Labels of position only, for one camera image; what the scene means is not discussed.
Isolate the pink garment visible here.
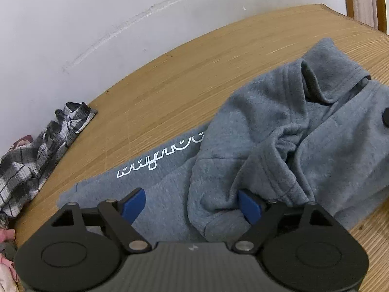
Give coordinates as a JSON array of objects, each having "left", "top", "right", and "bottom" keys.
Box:
[{"left": 0, "top": 229, "right": 19, "bottom": 292}]

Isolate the grey hoodie red print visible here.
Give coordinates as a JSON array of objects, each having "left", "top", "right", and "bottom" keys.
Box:
[{"left": 58, "top": 38, "right": 388, "bottom": 243}]

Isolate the wooden door frame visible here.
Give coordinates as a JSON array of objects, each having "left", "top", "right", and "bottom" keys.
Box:
[{"left": 345, "top": 0, "right": 388, "bottom": 34}]

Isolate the black white plaid shirt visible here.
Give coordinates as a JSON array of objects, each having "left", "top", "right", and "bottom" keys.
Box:
[{"left": 1, "top": 102, "right": 97, "bottom": 229}]

